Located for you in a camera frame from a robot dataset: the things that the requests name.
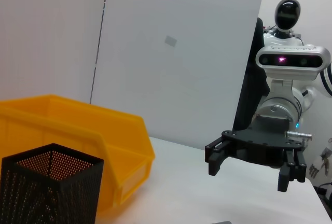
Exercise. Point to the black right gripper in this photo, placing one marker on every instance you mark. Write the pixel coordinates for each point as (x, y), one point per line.
(259, 146)

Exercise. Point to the black upright panel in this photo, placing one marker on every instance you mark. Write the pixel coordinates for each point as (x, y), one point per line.
(249, 91)

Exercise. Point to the black mesh pen holder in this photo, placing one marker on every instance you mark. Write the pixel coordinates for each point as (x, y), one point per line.
(39, 195)

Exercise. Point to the white object with dark print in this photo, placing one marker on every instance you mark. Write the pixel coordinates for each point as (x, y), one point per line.
(321, 161)

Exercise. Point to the white backdrop board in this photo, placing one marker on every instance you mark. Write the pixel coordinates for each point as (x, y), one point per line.
(181, 78)

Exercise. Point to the grey tape patch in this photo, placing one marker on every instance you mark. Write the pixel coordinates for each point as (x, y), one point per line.
(171, 40)

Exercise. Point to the white robot torso black head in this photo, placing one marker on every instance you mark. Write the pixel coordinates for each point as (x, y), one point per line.
(288, 14)

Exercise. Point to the yellow plastic storage bin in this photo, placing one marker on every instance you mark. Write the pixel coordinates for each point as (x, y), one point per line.
(77, 120)

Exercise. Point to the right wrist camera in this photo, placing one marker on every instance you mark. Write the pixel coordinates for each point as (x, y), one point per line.
(290, 60)

